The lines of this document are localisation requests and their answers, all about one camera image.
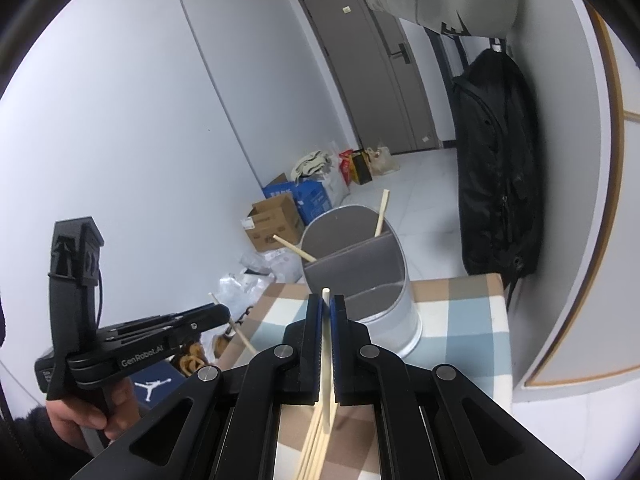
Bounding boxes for separate bamboo chopstick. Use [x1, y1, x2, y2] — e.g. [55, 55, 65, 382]
[208, 292, 258, 356]

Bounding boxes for person left hand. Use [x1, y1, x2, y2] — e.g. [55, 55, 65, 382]
[46, 378, 140, 452]

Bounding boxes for brown slippers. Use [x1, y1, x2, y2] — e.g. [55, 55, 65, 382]
[168, 324, 235, 377]

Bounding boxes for navy jordan shoe box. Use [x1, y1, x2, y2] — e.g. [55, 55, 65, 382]
[130, 360, 186, 410]

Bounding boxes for checkered tablecloth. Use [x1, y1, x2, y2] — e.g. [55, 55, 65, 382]
[241, 274, 513, 479]

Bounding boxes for white plastic bags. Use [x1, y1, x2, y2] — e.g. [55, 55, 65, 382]
[213, 248, 303, 322]

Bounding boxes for white utensil holder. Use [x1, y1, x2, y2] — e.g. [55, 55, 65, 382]
[300, 204, 422, 358]

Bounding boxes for brown cardboard box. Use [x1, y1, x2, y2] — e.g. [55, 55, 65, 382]
[241, 193, 304, 252]

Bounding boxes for blue cardboard box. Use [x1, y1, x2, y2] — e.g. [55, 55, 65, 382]
[262, 174, 332, 226]

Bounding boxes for black backpack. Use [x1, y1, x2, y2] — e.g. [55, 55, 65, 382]
[452, 49, 544, 296]

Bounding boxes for beige tote bag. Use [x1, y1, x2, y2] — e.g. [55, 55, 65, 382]
[366, 144, 399, 177]

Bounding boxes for red yellow snack bag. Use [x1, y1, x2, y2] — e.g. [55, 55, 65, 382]
[338, 150, 372, 185]

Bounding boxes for cream cloth bag pile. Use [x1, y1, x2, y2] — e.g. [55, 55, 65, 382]
[290, 151, 349, 207]

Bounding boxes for grey door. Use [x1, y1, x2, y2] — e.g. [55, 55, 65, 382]
[300, 0, 440, 154]

